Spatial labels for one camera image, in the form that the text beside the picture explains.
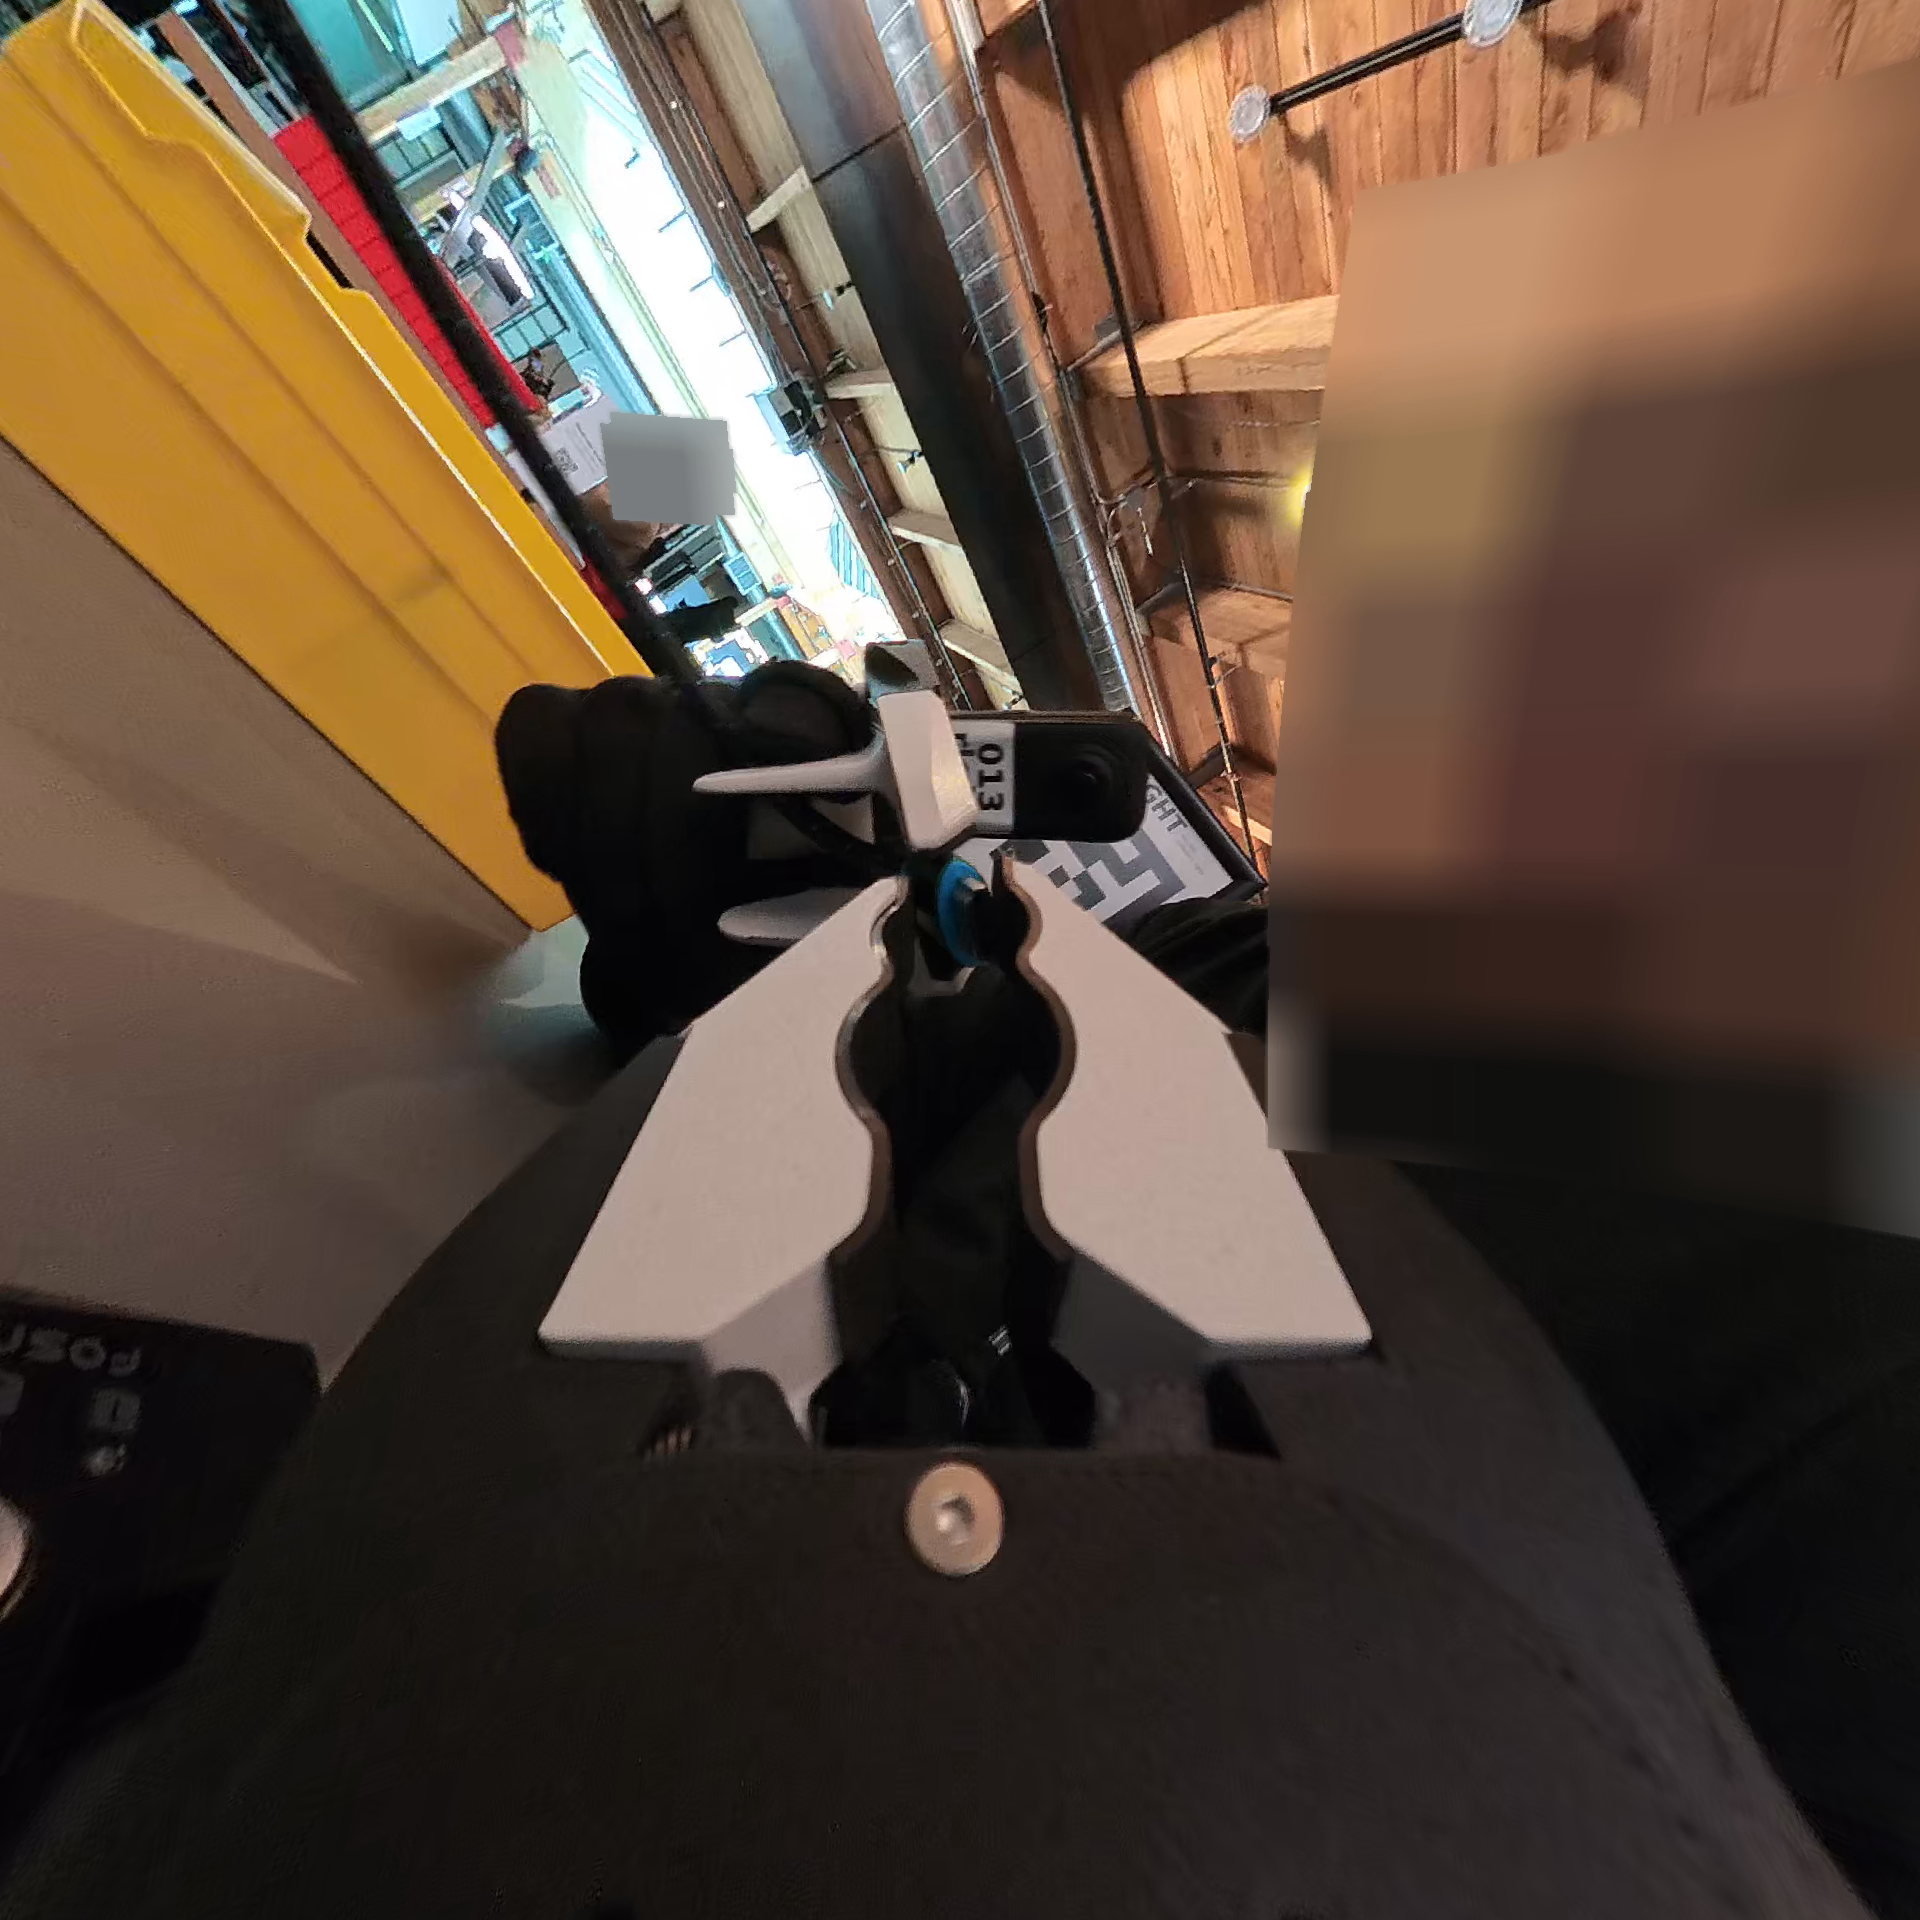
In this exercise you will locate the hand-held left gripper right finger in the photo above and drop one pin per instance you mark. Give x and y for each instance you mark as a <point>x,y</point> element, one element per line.
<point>1185,1184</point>

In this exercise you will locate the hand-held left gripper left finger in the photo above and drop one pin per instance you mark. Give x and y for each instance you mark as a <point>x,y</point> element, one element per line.
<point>720,1184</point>

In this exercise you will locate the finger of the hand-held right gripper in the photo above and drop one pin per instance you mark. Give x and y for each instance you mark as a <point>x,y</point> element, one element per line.
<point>927,764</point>
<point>794,915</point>

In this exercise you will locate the person's right hand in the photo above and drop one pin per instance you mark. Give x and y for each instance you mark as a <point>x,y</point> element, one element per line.
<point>644,840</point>

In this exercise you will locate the person's dark clothing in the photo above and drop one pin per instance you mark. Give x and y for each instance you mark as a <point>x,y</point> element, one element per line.
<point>1725,1425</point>

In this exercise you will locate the black device box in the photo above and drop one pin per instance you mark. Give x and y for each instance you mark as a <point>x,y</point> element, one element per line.
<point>151,1441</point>

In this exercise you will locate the yellow plastic bin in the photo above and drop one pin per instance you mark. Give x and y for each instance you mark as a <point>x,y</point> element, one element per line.
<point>225,421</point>

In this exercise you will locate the red storage bins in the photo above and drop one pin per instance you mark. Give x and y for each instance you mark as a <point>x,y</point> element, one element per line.
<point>339,194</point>

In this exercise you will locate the silver ventilation duct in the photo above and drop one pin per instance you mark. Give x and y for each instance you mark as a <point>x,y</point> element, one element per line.
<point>1004,344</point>

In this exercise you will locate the black track light rail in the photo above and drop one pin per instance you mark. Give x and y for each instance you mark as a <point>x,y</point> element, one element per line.
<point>1365,69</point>

